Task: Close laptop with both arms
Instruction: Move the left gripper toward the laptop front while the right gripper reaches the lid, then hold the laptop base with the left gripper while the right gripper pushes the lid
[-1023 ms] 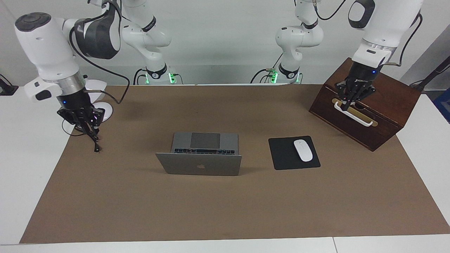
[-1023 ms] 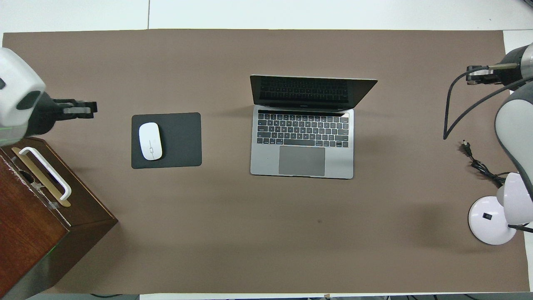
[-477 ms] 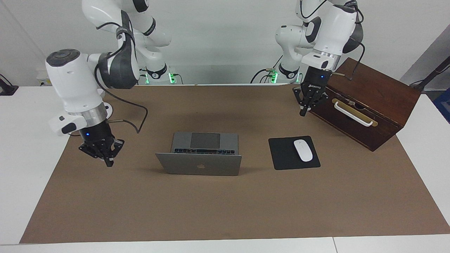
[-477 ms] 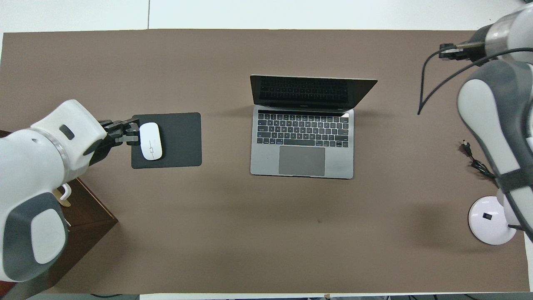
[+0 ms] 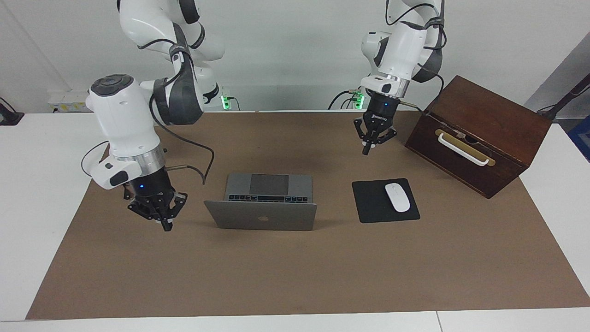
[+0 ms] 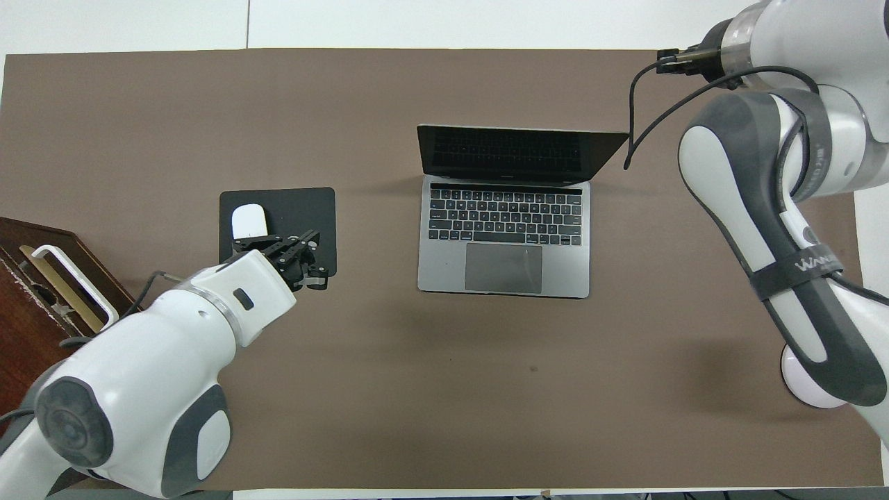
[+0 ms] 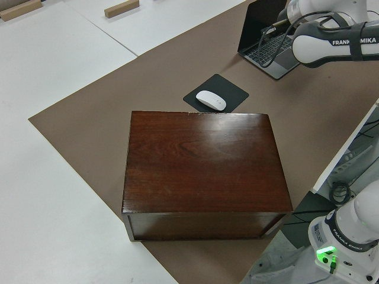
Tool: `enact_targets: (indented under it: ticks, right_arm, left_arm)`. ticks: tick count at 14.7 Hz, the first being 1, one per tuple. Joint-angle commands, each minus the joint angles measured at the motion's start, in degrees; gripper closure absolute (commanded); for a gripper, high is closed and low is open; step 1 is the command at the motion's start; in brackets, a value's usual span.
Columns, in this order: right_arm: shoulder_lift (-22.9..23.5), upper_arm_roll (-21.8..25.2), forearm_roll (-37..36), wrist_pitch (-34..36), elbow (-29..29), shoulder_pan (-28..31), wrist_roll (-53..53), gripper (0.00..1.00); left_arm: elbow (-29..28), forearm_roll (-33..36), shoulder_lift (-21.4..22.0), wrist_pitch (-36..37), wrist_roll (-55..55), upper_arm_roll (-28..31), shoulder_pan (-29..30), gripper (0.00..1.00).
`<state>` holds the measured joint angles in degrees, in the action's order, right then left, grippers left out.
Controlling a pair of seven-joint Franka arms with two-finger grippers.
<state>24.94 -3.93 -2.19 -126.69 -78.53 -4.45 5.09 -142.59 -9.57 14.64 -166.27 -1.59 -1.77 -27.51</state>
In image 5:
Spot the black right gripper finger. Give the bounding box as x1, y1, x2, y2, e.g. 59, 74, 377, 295
159, 192, 188, 232
124, 196, 170, 232

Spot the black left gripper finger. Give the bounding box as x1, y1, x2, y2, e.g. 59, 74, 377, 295
354, 115, 371, 156
368, 124, 398, 156

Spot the grey laptop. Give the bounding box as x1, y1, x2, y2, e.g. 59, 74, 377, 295
204, 173, 318, 231

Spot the white computer mouse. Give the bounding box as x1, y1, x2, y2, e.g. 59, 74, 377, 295
385, 183, 411, 213

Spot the black mouse pad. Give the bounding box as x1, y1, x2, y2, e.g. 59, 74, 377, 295
352, 178, 421, 224

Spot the dark wooden box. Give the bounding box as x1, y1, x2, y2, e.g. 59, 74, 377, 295
405, 75, 553, 199

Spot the white power strip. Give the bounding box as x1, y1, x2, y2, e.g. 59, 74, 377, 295
47, 91, 93, 113

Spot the brown paper table mat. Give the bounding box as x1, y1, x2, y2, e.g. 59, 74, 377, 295
25, 111, 590, 320

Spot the black table clamp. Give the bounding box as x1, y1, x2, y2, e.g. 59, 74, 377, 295
0, 97, 24, 126

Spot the black tripod stand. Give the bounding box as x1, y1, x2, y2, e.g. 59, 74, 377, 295
537, 74, 590, 121

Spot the blue object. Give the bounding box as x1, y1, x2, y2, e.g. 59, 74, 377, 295
568, 115, 590, 163

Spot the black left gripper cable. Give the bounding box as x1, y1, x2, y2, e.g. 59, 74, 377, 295
385, 0, 447, 113

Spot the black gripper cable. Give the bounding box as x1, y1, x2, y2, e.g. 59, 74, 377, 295
385, 0, 447, 113
82, 28, 216, 185

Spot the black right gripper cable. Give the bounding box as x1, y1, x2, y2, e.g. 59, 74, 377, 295
82, 28, 216, 185

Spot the white box handle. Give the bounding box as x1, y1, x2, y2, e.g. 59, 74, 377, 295
438, 133, 490, 166

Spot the gold handle plate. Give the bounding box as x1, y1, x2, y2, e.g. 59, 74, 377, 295
435, 129, 496, 166

